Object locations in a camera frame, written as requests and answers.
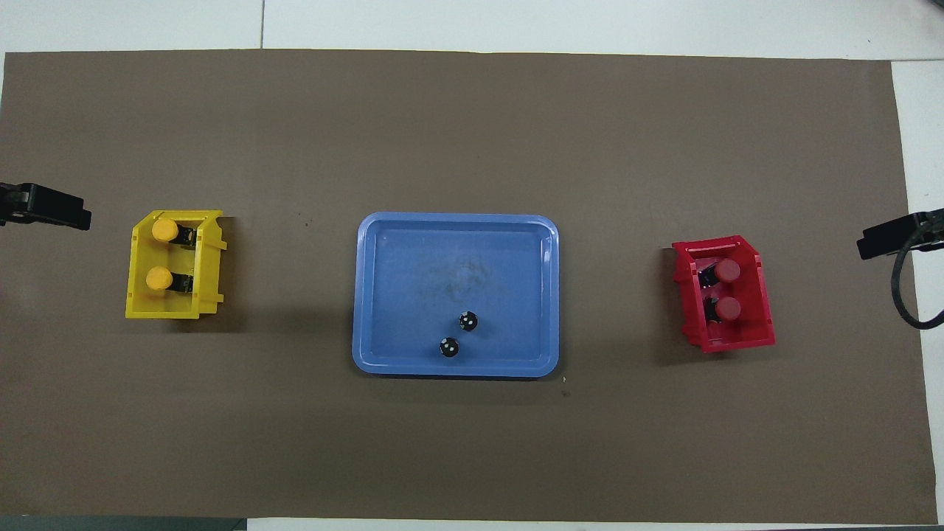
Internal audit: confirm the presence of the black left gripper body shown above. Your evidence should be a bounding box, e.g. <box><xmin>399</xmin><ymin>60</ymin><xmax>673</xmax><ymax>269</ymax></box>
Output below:
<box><xmin>0</xmin><ymin>182</ymin><xmax>93</xmax><ymax>232</ymax></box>

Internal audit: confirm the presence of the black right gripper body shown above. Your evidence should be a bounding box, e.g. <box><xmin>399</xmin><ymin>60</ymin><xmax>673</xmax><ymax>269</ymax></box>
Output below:
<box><xmin>857</xmin><ymin>209</ymin><xmax>944</xmax><ymax>260</ymax></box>

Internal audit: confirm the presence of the yellow push button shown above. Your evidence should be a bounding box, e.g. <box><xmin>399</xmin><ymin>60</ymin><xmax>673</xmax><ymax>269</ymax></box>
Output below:
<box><xmin>150</xmin><ymin>217</ymin><xmax>198</xmax><ymax>249</ymax></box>
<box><xmin>145</xmin><ymin>265</ymin><xmax>195</xmax><ymax>294</ymax></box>

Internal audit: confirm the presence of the red push button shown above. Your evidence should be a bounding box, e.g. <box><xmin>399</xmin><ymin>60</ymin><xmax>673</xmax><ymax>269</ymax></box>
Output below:
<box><xmin>697</xmin><ymin>257</ymin><xmax>743</xmax><ymax>290</ymax></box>
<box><xmin>702</xmin><ymin>295</ymin><xmax>743</xmax><ymax>325</ymax></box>

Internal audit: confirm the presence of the yellow plastic bin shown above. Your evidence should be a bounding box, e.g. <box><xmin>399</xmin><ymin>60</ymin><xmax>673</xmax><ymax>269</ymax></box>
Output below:
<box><xmin>124</xmin><ymin>209</ymin><xmax>228</xmax><ymax>321</ymax></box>

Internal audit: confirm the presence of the red plastic bin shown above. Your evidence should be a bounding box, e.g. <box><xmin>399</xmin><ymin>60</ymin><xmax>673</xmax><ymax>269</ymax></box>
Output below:
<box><xmin>670</xmin><ymin>235</ymin><xmax>777</xmax><ymax>355</ymax></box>

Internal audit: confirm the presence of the blue plastic tray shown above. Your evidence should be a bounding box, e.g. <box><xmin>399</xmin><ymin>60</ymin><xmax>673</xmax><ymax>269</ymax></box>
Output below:
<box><xmin>352</xmin><ymin>212</ymin><xmax>561</xmax><ymax>379</ymax></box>

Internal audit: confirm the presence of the brown table mat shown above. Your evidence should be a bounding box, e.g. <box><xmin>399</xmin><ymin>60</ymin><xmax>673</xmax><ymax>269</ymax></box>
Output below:
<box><xmin>0</xmin><ymin>49</ymin><xmax>937</xmax><ymax>526</ymax></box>

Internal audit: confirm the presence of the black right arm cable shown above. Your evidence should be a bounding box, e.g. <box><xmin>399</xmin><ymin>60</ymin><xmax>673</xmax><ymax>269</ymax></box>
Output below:
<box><xmin>891</xmin><ymin>221</ymin><xmax>944</xmax><ymax>330</ymax></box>

